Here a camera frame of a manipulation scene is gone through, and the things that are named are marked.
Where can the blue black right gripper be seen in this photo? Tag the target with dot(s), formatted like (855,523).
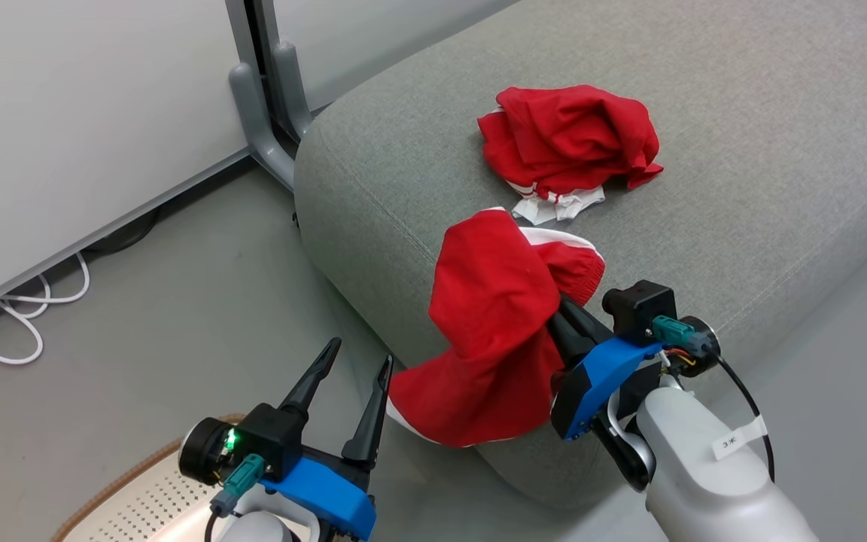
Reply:
(599,384)

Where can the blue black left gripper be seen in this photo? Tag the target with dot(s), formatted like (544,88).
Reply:
(328,497)

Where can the red shorts with white stripe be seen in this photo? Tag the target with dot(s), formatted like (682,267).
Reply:
(486,324)

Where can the red shorts with white lining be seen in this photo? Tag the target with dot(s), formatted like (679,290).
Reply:
(569,135)

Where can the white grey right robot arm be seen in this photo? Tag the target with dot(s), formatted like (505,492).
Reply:
(704,482)

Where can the white perforated laundry basket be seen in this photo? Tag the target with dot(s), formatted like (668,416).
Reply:
(140,504)

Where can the grey fabric sofa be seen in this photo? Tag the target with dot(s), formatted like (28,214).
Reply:
(742,226)

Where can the grey curved partition leg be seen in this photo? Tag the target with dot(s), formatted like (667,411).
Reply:
(292,90)
(260,135)

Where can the narrow white partition panel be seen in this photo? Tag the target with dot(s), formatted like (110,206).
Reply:
(373,38)

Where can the wide white partition panel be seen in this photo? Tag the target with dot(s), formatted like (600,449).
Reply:
(65,113)

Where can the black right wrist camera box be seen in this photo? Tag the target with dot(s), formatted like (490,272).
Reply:
(640,307)

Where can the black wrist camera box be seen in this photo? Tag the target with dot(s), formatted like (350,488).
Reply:
(272,440)
(640,307)

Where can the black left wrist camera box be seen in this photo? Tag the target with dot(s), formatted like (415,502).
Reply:
(272,440)

